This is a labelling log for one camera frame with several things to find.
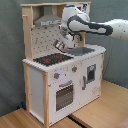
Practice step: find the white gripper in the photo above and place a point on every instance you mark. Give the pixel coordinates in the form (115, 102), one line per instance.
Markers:
(67, 38)

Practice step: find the oven door with window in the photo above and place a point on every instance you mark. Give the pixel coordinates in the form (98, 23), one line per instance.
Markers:
(65, 96)

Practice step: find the wooden toy kitchen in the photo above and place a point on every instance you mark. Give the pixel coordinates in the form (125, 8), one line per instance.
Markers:
(40, 84)

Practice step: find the metal sink basin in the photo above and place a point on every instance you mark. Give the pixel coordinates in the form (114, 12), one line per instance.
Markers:
(79, 51)

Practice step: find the right red stove knob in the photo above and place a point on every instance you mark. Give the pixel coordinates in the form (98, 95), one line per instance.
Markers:
(74, 69)

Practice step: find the wooden table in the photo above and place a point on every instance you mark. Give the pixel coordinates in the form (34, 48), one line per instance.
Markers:
(108, 111)

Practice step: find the cabinet door ice dispenser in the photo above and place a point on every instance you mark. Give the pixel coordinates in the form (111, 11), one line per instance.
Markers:
(90, 79)

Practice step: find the small metal pot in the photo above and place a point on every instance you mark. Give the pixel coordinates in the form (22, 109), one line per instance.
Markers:
(60, 46)

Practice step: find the black stovetop red burners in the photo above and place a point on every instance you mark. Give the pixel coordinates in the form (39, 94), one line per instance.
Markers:
(52, 59)

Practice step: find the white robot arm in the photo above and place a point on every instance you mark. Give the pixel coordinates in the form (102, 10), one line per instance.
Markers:
(75, 21)

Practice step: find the left red stove knob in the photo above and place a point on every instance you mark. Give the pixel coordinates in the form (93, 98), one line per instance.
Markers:
(56, 75)

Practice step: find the red stove knob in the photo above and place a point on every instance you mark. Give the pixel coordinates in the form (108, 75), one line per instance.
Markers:
(56, 75)
(74, 69)

